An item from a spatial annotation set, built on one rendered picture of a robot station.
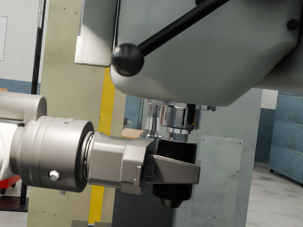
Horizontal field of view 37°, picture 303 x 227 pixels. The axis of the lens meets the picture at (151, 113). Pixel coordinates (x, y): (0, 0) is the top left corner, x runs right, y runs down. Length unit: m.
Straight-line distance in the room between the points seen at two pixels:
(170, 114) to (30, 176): 0.18
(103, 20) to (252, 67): 0.17
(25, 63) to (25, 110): 9.06
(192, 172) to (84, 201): 1.83
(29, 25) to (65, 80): 7.44
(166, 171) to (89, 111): 1.75
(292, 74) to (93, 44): 0.22
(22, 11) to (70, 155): 9.22
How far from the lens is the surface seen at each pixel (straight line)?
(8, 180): 5.17
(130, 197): 0.90
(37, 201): 2.33
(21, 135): 0.55
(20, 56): 9.63
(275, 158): 8.77
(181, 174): 0.51
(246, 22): 0.46
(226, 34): 0.45
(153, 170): 0.51
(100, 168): 0.51
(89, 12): 0.51
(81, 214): 2.34
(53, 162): 0.53
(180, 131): 0.52
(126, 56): 0.39
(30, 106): 0.55
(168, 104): 0.50
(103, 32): 0.51
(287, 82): 0.53
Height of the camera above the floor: 1.32
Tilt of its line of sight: 3 degrees down
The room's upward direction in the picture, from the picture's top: 7 degrees clockwise
